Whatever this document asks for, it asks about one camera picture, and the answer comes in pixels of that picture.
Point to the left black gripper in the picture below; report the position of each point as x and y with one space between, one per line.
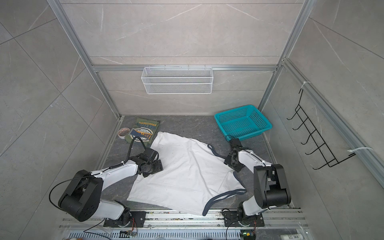
159 167

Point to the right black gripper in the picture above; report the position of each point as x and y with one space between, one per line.
228 160

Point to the green tank top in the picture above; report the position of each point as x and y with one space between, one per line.
143 129

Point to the teal plastic basket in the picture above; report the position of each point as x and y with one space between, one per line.
242 123

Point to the white navy tank top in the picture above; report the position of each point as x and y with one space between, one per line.
193 178

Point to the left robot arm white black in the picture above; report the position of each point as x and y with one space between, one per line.
82 198

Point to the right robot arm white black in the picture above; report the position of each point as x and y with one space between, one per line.
270 185

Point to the tape roll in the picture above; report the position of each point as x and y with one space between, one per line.
123 132

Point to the white bottle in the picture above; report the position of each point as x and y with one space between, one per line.
292 237

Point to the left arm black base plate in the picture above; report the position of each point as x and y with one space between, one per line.
135 219

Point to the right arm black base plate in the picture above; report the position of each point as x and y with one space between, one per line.
233 219

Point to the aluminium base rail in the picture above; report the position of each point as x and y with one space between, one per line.
174 225

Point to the black wire hook rack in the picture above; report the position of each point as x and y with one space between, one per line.
315 136

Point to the white wire mesh shelf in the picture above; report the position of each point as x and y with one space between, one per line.
178 80

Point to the white cable tie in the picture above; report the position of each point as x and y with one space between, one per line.
360 149

